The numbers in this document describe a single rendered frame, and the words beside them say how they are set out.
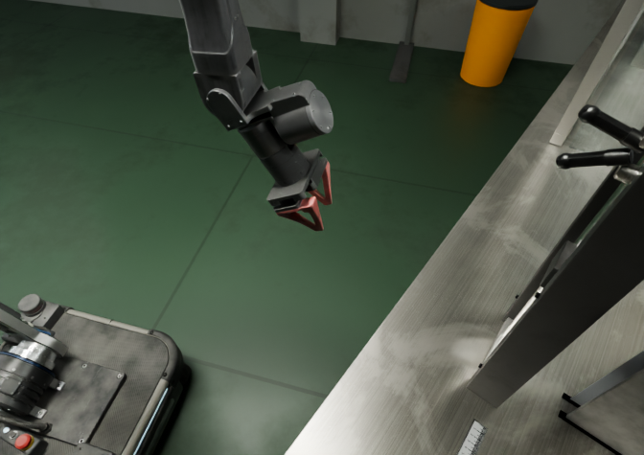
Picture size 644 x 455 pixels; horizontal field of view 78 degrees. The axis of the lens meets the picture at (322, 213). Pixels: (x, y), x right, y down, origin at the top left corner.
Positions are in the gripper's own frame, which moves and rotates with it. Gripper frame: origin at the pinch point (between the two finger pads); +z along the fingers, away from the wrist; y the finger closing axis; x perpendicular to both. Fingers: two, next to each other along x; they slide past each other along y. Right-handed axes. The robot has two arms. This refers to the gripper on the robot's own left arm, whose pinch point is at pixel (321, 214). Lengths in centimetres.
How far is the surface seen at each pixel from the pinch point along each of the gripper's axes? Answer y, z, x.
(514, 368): -17.8, 16.2, -25.3
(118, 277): 28, 40, 141
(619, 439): -20, 33, -35
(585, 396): -14.7, 31.4, -32.1
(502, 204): 25.2, 29.7, -22.7
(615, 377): -14.7, 24.7, -36.0
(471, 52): 240, 93, 3
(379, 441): -27.3, 20.5, -6.3
